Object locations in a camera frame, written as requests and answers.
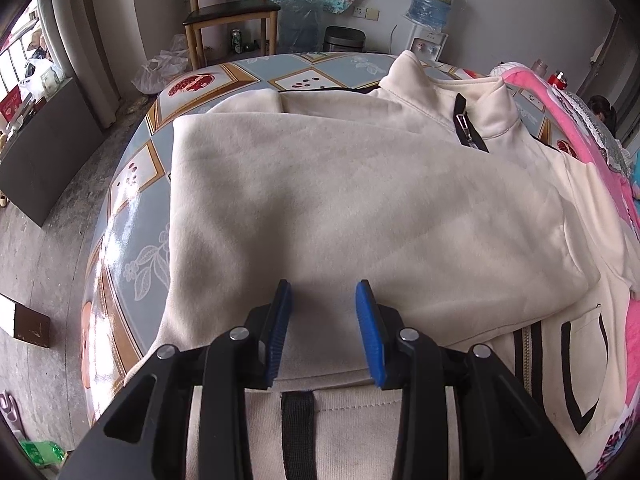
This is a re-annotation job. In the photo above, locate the brown box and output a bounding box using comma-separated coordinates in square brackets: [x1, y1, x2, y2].
[0, 295, 52, 348]

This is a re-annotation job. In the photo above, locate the purple slipper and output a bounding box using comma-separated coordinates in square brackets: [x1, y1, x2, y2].
[0, 390, 23, 433]

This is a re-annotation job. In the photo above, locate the pink floral blanket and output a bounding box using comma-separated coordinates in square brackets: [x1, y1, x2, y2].
[500, 67, 640, 480]

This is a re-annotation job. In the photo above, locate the dark cabinet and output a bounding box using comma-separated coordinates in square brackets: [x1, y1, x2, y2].
[0, 77, 106, 228]

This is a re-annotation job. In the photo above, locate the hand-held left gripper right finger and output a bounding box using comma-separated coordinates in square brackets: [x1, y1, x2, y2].
[354, 280, 586, 480]

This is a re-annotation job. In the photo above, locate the grey fluffy blanket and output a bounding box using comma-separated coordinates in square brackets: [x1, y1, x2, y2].
[565, 87, 633, 181]

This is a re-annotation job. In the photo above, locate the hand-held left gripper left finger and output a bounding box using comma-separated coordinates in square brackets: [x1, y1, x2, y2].
[59, 279, 293, 480]

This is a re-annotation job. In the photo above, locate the red box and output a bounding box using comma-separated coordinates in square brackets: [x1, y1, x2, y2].
[0, 85, 25, 118]

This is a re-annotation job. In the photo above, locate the white shopping bag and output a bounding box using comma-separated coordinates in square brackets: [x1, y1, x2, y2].
[22, 57, 66, 98]

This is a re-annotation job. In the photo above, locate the grey curtain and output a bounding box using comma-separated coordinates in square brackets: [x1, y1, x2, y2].
[37, 0, 151, 131]

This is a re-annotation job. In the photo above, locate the white water dispenser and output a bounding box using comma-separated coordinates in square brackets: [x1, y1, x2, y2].
[407, 25, 448, 61]

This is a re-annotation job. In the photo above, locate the fruit print tablecloth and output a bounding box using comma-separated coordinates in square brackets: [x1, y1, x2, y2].
[80, 52, 551, 431]

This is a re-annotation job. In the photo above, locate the empty clear water jug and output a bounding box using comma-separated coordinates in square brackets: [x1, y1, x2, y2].
[280, 0, 321, 53]

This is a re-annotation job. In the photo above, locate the grey trash bin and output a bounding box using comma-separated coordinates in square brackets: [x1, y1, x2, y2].
[324, 26, 366, 53]

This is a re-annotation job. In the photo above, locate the wooden chair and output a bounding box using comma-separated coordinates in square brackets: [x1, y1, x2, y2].
[182, 0, 282, 68]

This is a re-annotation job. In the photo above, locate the clear plastic bag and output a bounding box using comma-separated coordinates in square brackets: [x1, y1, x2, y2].
[132, 35, 188, 95]

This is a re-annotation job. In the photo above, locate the cream zip jacket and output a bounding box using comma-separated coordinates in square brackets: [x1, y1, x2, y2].
[157, 50, 631, 480]

